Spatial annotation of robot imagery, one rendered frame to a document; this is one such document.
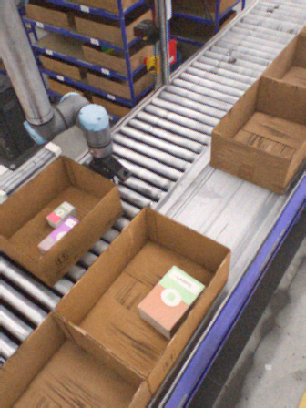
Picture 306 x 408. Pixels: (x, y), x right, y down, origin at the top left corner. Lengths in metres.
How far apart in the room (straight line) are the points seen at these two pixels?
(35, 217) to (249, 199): 0.83
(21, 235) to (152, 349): 0.72
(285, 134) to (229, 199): 0.41
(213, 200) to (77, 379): 0.71
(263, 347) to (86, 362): 1.15
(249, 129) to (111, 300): 0.89
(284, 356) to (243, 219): 0.93
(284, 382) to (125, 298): 1.08
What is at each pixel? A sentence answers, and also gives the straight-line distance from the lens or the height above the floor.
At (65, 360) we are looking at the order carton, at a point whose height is 0.89.
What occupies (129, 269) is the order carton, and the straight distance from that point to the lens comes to 1.23.
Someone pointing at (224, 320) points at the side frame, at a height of 0.91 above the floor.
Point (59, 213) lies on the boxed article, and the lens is 1.54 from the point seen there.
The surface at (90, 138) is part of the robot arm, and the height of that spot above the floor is 1.09.
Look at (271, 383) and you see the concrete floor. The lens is 2.05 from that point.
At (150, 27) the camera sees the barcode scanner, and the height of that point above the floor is 1.07.
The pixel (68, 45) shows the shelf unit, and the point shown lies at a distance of 3.14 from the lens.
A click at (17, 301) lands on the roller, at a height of 0.75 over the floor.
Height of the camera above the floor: 1.94
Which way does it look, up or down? 49 degrees down
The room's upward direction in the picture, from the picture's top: 7 degrees counter-clockwise
